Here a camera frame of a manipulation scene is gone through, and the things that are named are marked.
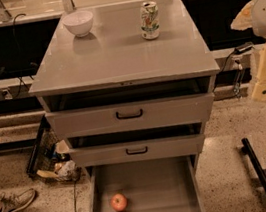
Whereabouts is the red apple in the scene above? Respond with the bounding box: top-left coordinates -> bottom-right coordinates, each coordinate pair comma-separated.
110,193 -> 128,212

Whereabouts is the grey drawer cabinet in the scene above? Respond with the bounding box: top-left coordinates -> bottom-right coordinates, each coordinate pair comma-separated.
16,0 -> 234,182

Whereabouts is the grey top drawer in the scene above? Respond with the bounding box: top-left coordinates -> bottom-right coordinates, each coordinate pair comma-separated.
45,93 -> 214,138

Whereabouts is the grey open bottom drawer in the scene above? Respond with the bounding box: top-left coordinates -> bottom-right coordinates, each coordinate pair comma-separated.
86,156 -> 205,212

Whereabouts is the grey middle drawer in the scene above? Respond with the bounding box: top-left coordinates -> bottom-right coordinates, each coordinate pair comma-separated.
70,134 -> 205,167

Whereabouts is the black power adapter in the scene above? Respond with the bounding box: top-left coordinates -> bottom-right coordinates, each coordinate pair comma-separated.
234,42 -> 254,55

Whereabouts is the black metal bar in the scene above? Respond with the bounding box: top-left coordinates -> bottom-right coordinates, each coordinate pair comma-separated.
241,138 -> 266,193

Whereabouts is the green white soda can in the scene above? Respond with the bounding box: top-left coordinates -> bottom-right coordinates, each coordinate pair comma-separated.
140,1 -> 160,40

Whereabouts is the white bowl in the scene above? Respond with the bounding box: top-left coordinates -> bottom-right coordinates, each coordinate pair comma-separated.
62,10 -> 94,37

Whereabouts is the grey sneaker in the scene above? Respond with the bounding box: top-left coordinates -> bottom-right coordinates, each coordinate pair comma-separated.
0,189 -> 36,212

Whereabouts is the black top drawer handle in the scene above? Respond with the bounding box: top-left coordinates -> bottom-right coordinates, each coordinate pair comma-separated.
115,109 -> 143,120

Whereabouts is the black drawer handle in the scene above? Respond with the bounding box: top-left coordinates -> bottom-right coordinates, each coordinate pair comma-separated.
115,109 -> 143,120
125,146 -> 148,155

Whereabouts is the black middle drawer handle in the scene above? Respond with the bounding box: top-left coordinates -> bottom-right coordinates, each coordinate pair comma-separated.
125,146 -> 148,155

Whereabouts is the wire basket with trash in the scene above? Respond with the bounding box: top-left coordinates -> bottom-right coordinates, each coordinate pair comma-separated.
26,117 -> 81,183

